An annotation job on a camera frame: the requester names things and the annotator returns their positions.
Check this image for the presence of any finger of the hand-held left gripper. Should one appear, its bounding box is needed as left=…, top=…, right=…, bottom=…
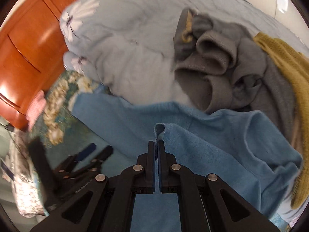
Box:
left=74, top=142, right=97, bottom=163
left=80, top=146, right=114, bottom=173

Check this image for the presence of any blue knit garment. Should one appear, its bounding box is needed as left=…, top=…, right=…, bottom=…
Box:
left=72, top=93, right=303, bottom=232

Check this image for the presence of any speckled white cloth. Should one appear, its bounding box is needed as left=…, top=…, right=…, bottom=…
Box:
left=0, top=128, right=49, bottom=218

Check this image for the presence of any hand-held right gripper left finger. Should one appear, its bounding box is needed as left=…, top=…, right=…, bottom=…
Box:
left=30, top=140, right=156, bottom=232

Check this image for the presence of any light blue floral duvet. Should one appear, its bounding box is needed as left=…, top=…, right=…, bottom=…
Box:
left=59, top=0, right=309, bottom=226

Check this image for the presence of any mustard knit sweater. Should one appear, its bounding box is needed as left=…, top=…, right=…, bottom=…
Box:
left=252, top=32, right=309, bottom=209

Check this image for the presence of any glossy white wardrobe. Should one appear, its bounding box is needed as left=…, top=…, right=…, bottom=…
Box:
left=223, top=0, right=302, bottom=20

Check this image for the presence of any grey sweater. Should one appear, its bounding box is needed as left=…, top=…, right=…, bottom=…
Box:
left=173, top=8, right=298, bottom=148

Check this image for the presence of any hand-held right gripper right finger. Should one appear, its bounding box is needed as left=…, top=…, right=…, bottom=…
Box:
left=157, top=140, right=278, bottom=232

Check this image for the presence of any pink cloth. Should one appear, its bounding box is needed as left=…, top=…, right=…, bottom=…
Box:
left=25, top=90, right=46, bottom=126

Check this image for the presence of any orange wooden headboard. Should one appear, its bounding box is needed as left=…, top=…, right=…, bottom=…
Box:
left=0, top=0, right=114, bottom=129

